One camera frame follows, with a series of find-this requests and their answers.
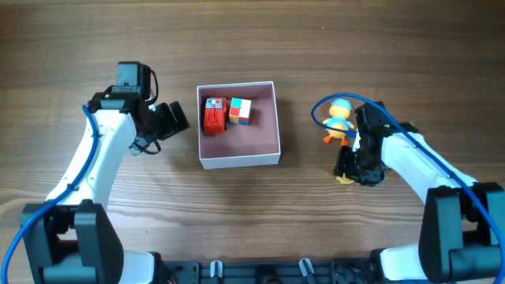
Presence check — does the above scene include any white box pink interior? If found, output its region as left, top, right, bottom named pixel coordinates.
left=196, top=81, right=281, bottom=170

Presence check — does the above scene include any right blue cable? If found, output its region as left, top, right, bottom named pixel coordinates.
left=310, top=92, right=505, bottom=253

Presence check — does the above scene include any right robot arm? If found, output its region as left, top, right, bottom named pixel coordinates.
left=334, top=102, right=504, bottom=283

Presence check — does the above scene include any red toy fire truck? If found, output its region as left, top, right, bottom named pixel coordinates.
left=203, top=97, right=228, bottom=135

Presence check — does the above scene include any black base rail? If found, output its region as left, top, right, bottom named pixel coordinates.
left=165, top=258, right=389, bottom=284

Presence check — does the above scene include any multicolour puzzle cube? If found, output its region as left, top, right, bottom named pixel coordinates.
left=229, top=98, right=252, bottom=125

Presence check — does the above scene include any blue cable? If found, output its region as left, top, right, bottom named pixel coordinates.
left=0, top=104, right=99, bottom=284
left=310, top=92, right=505, bottom=253

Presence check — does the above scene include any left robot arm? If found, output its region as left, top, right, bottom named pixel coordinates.
left=1, top=62, right=189, bottom=283

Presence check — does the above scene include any left blue cable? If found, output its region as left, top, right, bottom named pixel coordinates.
left=0, top=104, right=99, bottom=284

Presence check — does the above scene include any yellow round slice toy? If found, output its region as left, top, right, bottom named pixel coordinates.
left=335, top=174, right=354, bottom=185

